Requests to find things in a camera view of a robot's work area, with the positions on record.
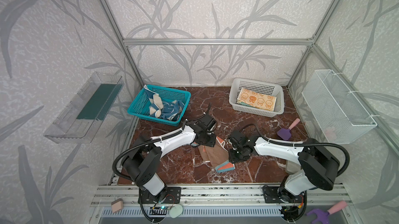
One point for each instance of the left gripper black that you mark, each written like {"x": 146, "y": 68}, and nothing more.
{"x": 208, "y": 140}

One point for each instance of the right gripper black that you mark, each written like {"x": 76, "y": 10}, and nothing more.
{"x": 236, "y": 152}

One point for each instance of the brown red bear towel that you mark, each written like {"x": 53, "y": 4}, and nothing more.
{"x": 217, "y": 156}

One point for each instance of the teal plastic basket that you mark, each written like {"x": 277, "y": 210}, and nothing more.
{"x": 140, "y": 106}

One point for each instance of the white plastic basket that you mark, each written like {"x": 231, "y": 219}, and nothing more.
{"x": 259, "y": 87}

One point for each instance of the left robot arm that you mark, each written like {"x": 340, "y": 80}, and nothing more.
{"x": 140, "y": 163}

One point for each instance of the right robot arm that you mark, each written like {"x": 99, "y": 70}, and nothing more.
{"x": 321, "y": 163}

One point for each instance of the pile of coloured towels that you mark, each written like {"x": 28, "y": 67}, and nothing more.
{"x": 170, "y": 111}

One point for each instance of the pale green oval pad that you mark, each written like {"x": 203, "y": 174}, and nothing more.
{"x": 176, "y": 211}

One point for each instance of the brown sponge block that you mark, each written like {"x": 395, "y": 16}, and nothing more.
{"x": 117, "y": 205}

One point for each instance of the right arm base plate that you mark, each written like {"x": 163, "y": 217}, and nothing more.
{"x": 273, "y": 194}

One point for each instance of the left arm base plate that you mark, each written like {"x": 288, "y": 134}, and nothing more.
{"x": 169, "y": 195}

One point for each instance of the white wire mesh basket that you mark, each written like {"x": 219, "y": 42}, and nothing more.
{"x": 340, "y": 115}

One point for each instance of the clear acrylic wall shelf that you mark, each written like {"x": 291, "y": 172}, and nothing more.
{"x": 83, "y": 116}

